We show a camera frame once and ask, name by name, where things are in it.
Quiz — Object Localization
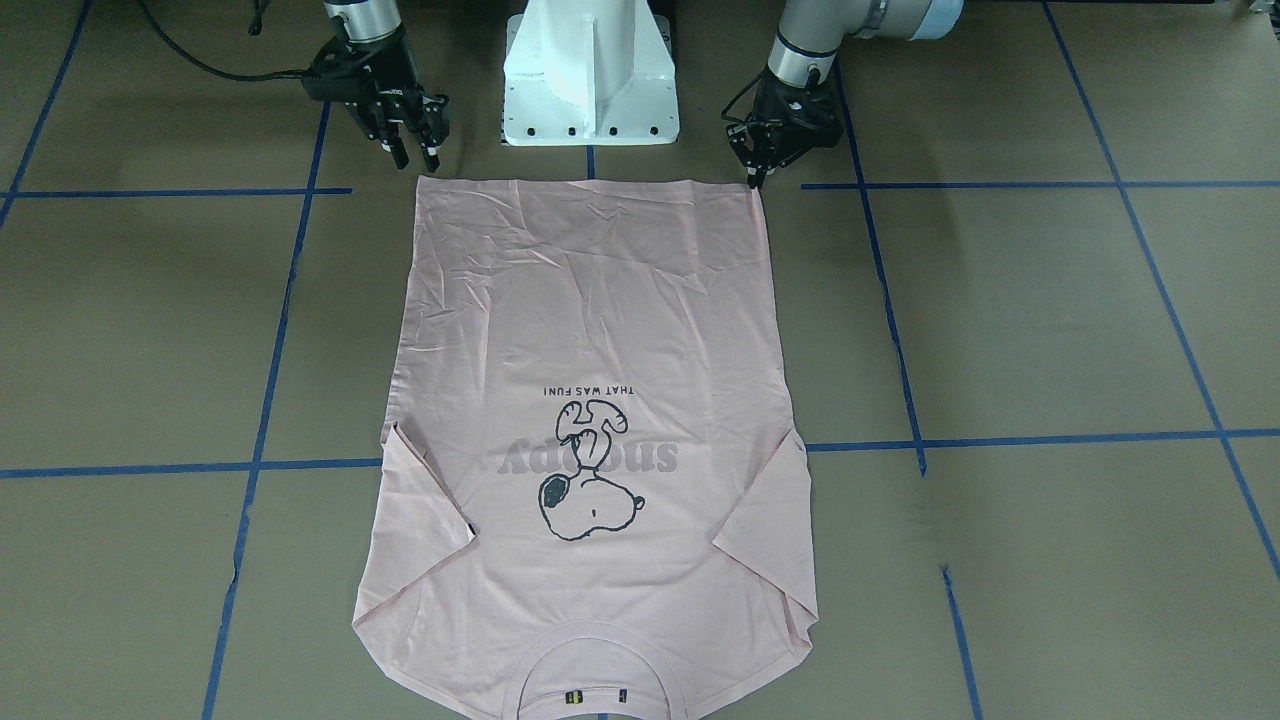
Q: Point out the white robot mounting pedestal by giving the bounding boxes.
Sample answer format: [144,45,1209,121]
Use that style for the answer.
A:
[502,1,681,147]

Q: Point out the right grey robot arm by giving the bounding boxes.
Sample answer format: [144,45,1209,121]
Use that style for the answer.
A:
[303,1,449,172]

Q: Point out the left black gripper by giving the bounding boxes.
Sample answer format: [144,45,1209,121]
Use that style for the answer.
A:
[727,69,844,190]

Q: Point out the black braided cable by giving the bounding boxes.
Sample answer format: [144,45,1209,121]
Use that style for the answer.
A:
[134,0,337,83]
[722,72,771,126]

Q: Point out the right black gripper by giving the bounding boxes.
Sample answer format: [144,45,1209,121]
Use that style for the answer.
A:
[337,27,451,173]

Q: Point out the pink Snoopy t-shirt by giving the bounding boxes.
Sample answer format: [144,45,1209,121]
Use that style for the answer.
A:
[352,177,819,719]

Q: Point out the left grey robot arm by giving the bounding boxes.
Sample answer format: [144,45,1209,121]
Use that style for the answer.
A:
[721,1,964,190]

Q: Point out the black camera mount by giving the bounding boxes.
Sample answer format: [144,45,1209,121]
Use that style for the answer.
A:
[301,37,376,104]

